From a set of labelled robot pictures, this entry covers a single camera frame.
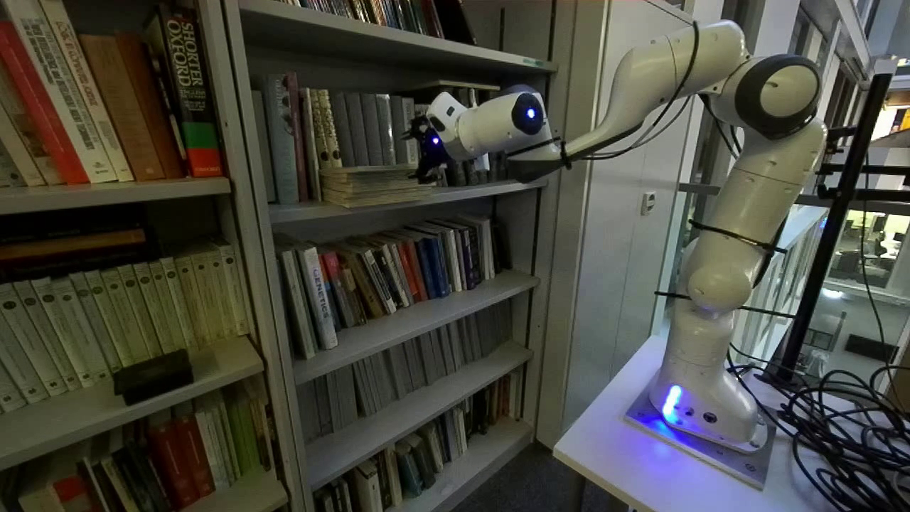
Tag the grey right bookshelf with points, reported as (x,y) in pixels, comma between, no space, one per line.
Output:
(395,313)

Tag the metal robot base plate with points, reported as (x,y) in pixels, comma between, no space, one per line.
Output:
(700,441)

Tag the white book series row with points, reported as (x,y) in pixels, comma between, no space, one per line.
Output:
(77,332)

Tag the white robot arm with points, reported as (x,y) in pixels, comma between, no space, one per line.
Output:
(769,97)

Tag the grey bookshelf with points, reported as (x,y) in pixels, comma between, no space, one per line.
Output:
(395,313)
(212,446)

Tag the stack of cream paper books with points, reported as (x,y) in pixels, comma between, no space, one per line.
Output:
(364,185)

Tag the grey Machine Intelligence books row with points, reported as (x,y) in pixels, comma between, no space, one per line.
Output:
(374,128)

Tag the grey left bookshelf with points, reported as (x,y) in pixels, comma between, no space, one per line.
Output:
(212,446)

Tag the dark encyclopedia books row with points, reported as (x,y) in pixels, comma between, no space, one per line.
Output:
(451,111)

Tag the brown hardcover book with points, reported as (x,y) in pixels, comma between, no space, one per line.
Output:
(135,107)

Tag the white robot table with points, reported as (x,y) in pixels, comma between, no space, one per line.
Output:
(836,451)

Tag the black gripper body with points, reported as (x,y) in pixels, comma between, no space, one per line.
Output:
(430,146)

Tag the red hardcover book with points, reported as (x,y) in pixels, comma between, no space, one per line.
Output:
(37,107)

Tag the black box on shelf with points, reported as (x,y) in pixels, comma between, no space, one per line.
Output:
(154,377)

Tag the black metal stand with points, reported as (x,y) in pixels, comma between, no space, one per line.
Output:
(845,151)

